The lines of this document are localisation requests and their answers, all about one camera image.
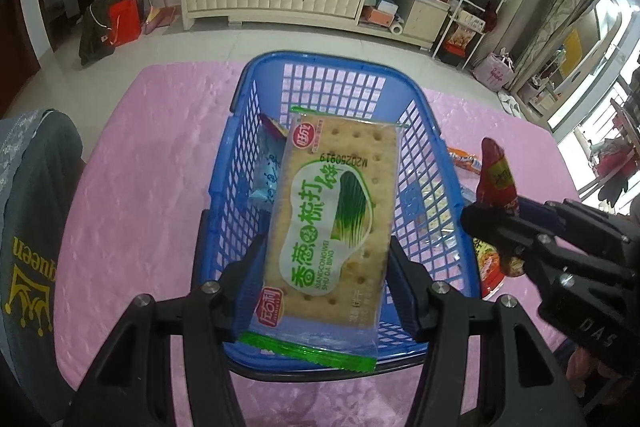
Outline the light blue snack packet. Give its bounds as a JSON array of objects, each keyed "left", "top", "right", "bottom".
[{"left": 248, "top": 146, "right": 282, "bottom": 204}]

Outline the red garment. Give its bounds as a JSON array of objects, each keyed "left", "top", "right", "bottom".
[{"left": 592, "top": 139, "right": 633, "bottom": 188}]

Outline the orange printed box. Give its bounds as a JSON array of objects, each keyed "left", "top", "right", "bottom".
[{"left": 447, "top": 29, "right": 476, "bottom": 52}]

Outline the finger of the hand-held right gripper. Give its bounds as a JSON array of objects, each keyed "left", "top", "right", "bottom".
[
  {"left": 460, "top": 204, "right": 551, "bottom": 278},
  {"left": 517, "top": 200, "right": 629, "bottom": 239}
]

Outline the arched standing mirror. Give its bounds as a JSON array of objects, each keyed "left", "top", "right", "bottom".
[{"left": 530, "top": 0, "right": 632, "bottom": 120}]

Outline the orange snack packet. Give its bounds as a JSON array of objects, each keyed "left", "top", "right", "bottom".
[{"left": 446, "top": 147, "right": 485, "bottom": 174}]

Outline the grey printed garment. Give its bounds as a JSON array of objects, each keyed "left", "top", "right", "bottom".
[{"left": 0, "top": 108, "right": 84, "bottom": 413}]

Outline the white metal shelf rack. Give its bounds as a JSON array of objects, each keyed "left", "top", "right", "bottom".
[{"left": 432, "top": 0, "right": 512, "bottom": 68}]

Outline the blue plastic basket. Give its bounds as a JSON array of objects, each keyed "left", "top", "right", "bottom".
[{"left": 191, "top": 51, "right": 484, "bottom": 383}]

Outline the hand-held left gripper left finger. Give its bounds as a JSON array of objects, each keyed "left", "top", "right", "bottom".
[{"left": 65, "top": 234, "right": 271, "bottom": 427}]

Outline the wooden drying rack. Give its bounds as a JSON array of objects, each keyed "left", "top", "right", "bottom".
[{"left": 580, "top": 97, "right": 640, "bottom": 218}]

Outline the red snack packet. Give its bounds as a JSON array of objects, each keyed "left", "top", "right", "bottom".
[{"left": 475, "top": 137, "right": 523, "bottom": 278}]

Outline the green cracker packet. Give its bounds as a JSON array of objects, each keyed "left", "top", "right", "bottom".
[{"left": 239, "top": 105, "right": 407, "bottom": 374}]

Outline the pink quilted table cover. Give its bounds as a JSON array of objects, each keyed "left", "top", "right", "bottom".
[{"left": 52, "top": 61, "right": 606, "bottom": 427}]

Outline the black bag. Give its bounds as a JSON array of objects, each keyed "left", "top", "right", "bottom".
[{"left": 77, "top": 0, "right": 117, "bottom": 66}]

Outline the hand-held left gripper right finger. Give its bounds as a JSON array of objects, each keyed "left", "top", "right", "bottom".
[{"left": 387, "top": 237, "right": 586, "bottom": 427}]

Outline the red paper bag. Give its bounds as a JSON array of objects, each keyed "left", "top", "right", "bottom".
[{"left": 107, "top": 0, "right": 142, "bottom": 48}]

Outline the yellow hanging cloth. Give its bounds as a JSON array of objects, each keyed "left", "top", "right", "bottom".
[{"left": 565, "top": 29, "right": 586, "bottom": 68}]

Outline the pink tote bag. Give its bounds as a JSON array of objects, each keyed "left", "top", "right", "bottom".
[{"left": 472, "top": 51, "right": 516, "bottom": 94}]

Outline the purple snack packet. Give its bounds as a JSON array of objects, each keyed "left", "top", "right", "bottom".
[{"left": 259, "top": 113, "right": 290, "bottom": 138}]

